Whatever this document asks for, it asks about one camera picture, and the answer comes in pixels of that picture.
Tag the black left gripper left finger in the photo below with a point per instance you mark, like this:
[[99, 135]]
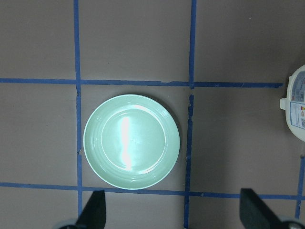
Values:
[[93, 215]]

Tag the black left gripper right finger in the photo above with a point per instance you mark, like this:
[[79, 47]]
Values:
[[254, 213]]

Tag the white rice cooker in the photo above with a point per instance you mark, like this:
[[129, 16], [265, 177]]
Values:
[[294, 103]]

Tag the green plate far side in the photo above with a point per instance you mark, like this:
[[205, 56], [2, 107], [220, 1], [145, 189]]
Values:
[[131, 142]]

